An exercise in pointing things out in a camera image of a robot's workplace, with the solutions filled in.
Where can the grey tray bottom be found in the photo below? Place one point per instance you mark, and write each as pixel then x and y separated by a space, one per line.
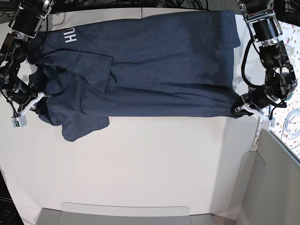
pixel 88 214

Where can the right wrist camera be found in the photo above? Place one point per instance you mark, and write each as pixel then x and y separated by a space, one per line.
pixel 19 122

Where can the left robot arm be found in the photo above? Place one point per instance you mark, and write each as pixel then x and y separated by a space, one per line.
pixel 280 80

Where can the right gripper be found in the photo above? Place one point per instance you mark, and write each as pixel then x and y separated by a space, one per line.
pixel 22 103

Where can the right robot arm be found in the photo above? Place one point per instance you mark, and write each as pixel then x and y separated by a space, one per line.
pixel 25 24

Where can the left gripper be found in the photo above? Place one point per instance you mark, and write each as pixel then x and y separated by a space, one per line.
pixel 245 106

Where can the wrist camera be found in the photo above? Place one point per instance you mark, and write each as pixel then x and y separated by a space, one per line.
pixel 19 122
pixel 268 124

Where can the grey bin right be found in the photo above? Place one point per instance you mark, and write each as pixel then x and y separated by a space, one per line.
pixel 272 196

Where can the navy blue t-shirt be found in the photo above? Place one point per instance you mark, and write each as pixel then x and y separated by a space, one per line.
pixel 169 65

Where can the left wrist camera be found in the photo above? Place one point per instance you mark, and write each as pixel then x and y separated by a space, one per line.
pixel 268 124

